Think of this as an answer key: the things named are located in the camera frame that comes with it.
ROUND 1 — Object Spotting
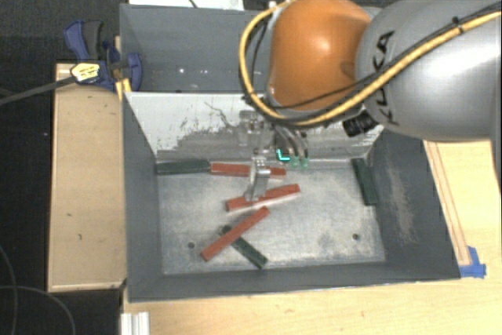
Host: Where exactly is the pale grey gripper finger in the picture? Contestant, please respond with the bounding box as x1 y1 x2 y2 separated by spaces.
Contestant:
243 157 261 203
255 158 272 202

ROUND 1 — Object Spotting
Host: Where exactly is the red-brown block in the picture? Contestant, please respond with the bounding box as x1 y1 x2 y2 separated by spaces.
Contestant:
224 183 302 213
209 162 288 179
200 206 271 262

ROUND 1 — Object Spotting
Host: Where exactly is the dark green flat block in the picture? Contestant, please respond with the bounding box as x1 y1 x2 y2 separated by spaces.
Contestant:
350 157 379 206
219 225 269 270
155 159 212 176

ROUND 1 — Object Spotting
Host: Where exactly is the grey metal bin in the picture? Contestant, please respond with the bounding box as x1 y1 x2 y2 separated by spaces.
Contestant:
118 2 462 303

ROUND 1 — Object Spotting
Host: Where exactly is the pale wood flat board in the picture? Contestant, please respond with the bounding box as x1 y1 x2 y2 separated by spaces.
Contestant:
47 62 129 293

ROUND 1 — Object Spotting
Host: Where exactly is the black cylinder on white bracket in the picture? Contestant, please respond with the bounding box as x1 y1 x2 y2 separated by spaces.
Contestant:
342 114 380 137

